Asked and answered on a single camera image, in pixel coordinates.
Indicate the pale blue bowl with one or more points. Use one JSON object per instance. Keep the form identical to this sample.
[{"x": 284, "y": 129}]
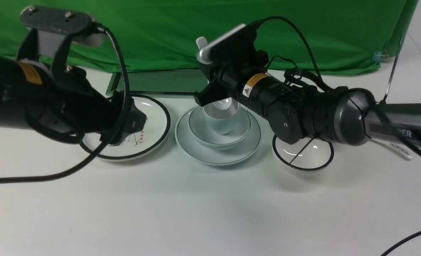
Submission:
[{"x": 203, "y": 134}]

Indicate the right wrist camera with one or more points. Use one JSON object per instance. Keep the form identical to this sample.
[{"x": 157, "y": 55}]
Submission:
[{"x": 228, "y": 45}]

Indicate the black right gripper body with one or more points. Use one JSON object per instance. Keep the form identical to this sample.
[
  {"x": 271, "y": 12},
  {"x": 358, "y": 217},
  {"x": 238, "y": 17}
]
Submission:
[{"x": 245, "y": 79}]

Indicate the green backdrop cloth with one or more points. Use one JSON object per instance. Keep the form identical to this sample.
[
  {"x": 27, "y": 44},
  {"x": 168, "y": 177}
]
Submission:
[{"x": 344, "y": 35}]

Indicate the blue binder clip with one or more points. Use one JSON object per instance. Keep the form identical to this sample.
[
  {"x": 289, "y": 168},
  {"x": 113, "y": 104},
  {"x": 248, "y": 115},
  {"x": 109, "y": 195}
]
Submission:
[{"x": 380, "y": 57}]

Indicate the illustrated black-rimmed plate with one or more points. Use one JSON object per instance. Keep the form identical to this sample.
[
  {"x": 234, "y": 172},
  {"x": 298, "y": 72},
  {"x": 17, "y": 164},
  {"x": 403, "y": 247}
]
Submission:
[{"x": 139, "y": 144}]

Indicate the pale blue cup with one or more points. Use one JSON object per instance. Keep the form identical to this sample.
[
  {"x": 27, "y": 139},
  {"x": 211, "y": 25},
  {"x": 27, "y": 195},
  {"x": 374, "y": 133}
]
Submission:
[{"x": 222, "y": 115}]

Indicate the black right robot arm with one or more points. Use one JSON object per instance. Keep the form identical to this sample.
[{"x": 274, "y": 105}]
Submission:
[{"x": 303, "y": 106}]

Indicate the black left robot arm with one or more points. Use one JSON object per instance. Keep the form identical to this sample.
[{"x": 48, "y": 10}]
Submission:
[{"x": 19, "y": 79}]

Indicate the black-rimmed white bowl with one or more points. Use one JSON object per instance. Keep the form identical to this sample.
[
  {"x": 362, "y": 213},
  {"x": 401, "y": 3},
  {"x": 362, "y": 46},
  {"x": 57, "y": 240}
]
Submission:
[{"x": 307, "y": 157}]

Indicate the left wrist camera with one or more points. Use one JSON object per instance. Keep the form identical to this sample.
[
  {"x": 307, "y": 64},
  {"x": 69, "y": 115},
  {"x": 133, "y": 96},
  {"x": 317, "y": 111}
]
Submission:
[{"x": 52, "y": 31}]

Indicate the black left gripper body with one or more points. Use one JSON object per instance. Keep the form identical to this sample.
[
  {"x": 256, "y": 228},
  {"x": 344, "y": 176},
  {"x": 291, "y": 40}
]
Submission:
[{"x": 70, "y": 108}]

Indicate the pale blue plate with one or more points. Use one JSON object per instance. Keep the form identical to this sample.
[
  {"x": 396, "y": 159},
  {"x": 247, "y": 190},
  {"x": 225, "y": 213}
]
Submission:
[{"x": 195, "y": 150}]

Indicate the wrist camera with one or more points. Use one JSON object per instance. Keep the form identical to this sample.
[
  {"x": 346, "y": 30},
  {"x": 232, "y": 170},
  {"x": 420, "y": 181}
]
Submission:
[
  {"x": 52, "y": 31},
  {"x": 228, "y": 45}
]

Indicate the pale blue ceramic spoon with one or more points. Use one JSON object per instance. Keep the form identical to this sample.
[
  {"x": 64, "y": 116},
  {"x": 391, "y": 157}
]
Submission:
[{"x": 201, "y": 42}]

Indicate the metal table cable hatch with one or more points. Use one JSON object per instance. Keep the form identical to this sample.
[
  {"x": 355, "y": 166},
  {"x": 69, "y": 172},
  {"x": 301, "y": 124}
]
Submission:
[{"x": 167, "y": 82}]

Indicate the white spoon with label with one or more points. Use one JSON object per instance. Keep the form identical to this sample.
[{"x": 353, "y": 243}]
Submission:
[{"x": 395, "y": 148}]

